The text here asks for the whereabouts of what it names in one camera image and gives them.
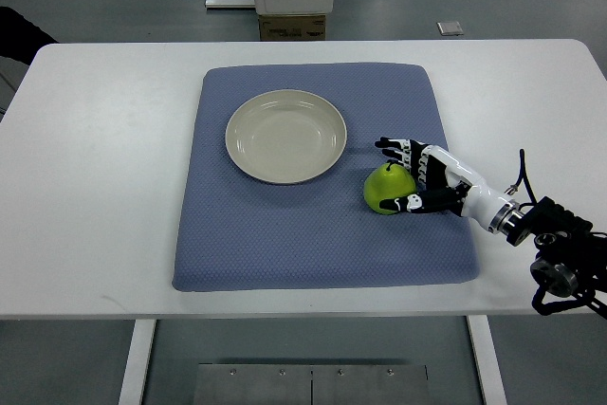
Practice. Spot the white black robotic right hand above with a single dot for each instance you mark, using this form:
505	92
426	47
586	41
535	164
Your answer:
446	183

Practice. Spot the aluminium rail on floor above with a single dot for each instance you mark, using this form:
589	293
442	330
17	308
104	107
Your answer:
229	4

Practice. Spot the left white table leg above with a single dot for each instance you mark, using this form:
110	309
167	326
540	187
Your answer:
137	364

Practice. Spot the beige round plate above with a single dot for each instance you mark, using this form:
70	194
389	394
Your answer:
286	136

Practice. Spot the green pear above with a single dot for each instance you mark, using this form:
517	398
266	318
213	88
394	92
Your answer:
391	180

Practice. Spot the white table leg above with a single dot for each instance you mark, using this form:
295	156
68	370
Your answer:
486	362
137	364

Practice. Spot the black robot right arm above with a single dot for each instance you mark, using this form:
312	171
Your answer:
570	264

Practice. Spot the brown cardboard box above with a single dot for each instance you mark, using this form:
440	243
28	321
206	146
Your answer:
292	28

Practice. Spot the dark object at left edge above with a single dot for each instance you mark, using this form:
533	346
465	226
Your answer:
21	39

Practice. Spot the blue textured mat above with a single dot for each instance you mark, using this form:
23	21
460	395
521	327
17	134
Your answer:
238	233

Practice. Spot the small grey floor plate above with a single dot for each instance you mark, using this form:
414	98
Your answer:
450	28

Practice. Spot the right white table leg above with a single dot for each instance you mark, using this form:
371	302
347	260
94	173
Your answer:
486	362

